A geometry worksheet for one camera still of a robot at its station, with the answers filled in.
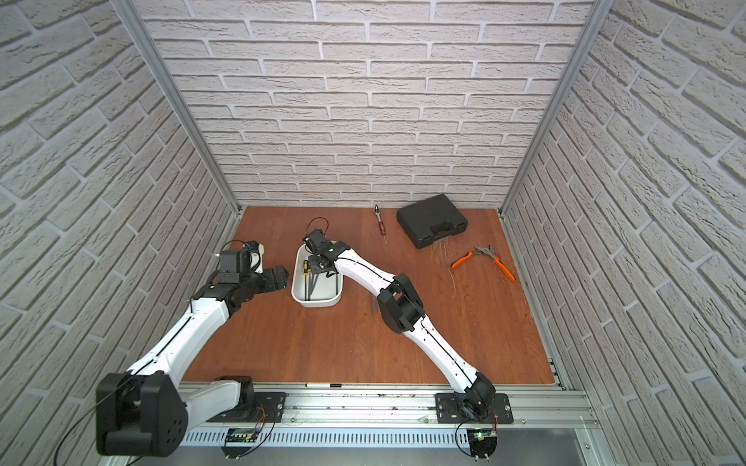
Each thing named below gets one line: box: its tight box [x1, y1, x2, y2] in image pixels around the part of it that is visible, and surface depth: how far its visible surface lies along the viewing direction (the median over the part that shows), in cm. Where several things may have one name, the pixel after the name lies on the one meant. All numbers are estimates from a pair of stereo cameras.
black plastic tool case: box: [396, 194, 469, 250], surface depth 113 cm
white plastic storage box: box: [291, 243, 343, 308], surface depth 96 cm
